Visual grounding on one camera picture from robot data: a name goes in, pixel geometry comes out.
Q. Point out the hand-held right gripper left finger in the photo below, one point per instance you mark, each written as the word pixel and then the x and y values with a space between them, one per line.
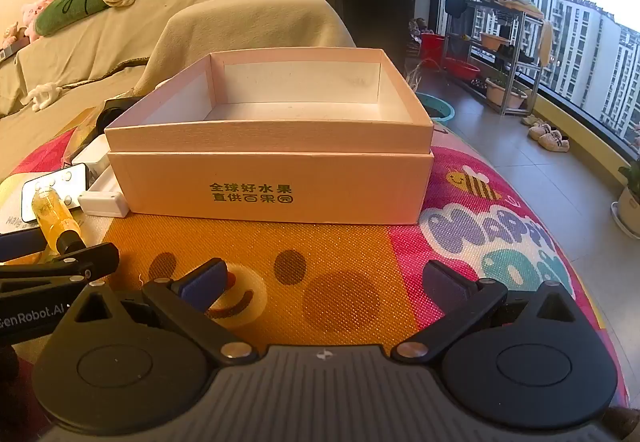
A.
pixel 205 279

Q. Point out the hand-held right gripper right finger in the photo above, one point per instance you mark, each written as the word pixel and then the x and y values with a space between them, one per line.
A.
pixel 447 284

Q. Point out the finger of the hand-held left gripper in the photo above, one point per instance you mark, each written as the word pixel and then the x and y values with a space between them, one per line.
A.
pixel 75 262
pixel 17 243

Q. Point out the yellow liquid bottle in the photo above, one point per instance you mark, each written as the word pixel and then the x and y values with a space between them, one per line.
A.
pixel 47 209

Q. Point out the wooden tray box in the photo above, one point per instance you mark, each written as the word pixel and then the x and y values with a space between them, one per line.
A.
pixel 270 182

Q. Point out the printed paper card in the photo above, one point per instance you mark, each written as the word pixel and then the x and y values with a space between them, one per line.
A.
pixel 15 222

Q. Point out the white rectangular box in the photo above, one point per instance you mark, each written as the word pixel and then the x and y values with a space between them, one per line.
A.
pixel 100 204

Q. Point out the white remote control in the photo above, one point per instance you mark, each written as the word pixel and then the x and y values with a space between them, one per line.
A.
pixel 57 182

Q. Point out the white small box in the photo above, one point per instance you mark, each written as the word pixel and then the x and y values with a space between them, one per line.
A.
pixel 92 156

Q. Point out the white plush toy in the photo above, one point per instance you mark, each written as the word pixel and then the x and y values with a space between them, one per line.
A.
pixel 44 95

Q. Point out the black object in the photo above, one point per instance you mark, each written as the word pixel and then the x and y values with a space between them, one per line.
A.
pixel 114 111

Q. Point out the teal basin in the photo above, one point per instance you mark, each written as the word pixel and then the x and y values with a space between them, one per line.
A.
pixel 440 107

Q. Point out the pair of white slippers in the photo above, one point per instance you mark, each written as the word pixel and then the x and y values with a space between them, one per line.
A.
pixel 550 138

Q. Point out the potted pink flower plant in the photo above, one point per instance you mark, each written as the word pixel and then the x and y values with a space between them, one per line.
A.
pixel 629 204

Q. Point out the beige planter pot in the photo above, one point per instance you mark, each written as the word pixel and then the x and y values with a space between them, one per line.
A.
pixel 505 95

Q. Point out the beige bed with blanket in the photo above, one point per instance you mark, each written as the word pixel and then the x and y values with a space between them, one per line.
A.
pixel 100 47

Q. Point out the red basin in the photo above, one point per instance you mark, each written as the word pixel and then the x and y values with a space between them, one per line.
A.
pixel 462 68

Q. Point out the pink plush toy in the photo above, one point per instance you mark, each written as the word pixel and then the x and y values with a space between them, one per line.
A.
pixel 32 15

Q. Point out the red bucket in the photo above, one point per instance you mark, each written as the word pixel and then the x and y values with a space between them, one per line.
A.
pixel 432 50

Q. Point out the green cushion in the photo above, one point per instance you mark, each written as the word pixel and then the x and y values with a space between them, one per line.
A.
pixel 70 7

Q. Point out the orange basin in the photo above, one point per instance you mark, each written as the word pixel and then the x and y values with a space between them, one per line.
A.
pixel 494 41

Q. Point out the yellow hanging cloth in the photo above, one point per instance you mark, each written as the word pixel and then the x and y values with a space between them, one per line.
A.
pixel 545 40

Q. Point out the metal shelf rack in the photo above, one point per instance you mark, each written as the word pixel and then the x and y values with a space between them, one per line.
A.
pixel 520 22

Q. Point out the black hat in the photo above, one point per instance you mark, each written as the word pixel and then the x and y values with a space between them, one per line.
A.
pixel 455 5

